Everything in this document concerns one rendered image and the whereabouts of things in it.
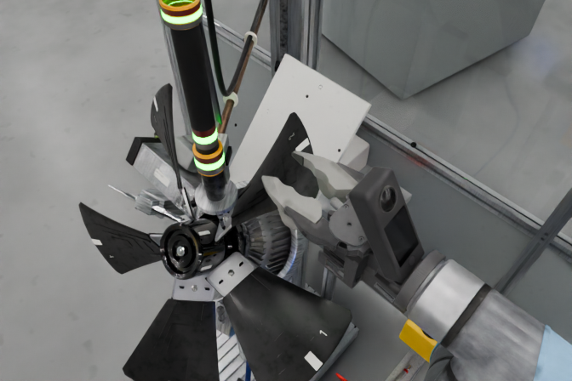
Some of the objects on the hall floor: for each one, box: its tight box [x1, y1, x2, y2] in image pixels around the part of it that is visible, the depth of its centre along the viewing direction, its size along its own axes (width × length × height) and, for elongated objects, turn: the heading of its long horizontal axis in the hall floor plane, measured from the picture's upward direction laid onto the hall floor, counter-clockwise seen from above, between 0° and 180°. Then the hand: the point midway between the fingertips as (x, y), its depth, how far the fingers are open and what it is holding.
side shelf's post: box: [321, 260, 338, 301], centre depth 190 cm, size 4×4×83 cm
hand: (286, 167), depth 57 cm, fingers open, 4 cm apart
